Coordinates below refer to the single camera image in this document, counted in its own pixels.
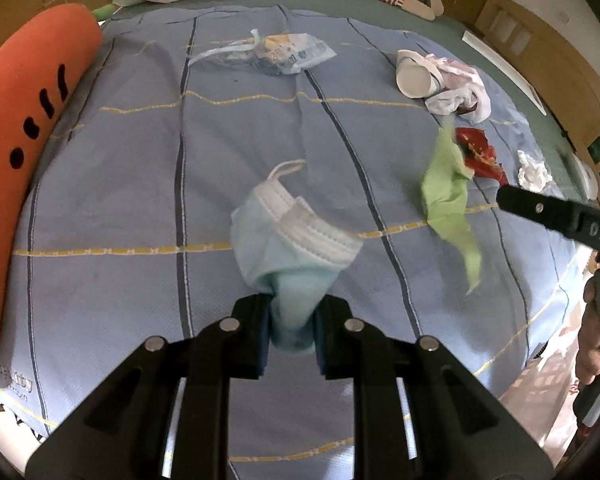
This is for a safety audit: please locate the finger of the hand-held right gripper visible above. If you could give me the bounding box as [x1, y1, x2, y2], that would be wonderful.
[495, 185, 583, 241]

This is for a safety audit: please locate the blue face mask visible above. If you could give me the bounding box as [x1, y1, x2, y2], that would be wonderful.
[230, 160, 365, 356]

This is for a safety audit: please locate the white red printed trash bag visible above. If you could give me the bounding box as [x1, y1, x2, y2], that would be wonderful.
[500, 305, 588, 456]

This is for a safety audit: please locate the orange carrot plush pillow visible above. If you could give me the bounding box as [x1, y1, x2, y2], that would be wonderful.
[0, 4, 104, 378]

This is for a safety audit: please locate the red snack wrapper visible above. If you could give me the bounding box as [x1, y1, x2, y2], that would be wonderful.
[454, 127, 508, 186]

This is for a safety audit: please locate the blue plaid blanket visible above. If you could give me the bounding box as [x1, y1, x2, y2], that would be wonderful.
[0, 4, 596, 480]

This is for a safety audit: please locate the person's right hand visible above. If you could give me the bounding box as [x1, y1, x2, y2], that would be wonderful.
[575, 276, 600, 386]

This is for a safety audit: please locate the white flat board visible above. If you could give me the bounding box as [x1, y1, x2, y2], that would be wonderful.
[462, 30, 548, 116]

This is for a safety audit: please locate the white handheld mite vacuum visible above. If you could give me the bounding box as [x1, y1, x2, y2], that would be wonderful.
[575, 152, 600, 198]

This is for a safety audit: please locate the green paper napkin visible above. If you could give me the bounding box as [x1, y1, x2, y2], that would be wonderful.
[420, 120, 483, 296]

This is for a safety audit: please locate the white paper cup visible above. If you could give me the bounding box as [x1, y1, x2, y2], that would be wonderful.
[396, 50, 443, 98]

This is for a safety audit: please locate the white tissue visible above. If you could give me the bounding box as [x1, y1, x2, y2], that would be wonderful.
[517, 150, 553, 191]

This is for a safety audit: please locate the clear plastic bag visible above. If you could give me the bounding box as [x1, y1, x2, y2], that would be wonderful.
[187, 29, 337, 77]

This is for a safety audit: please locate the white pink printed plastic bag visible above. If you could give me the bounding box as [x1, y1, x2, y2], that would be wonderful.
[424, 54, 493, 123]

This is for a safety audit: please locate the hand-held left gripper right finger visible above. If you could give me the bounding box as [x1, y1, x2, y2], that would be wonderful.
[314, 295, 556, 480]

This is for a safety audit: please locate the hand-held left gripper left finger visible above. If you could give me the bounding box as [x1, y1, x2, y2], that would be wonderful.
[25, 294, 273, 480]

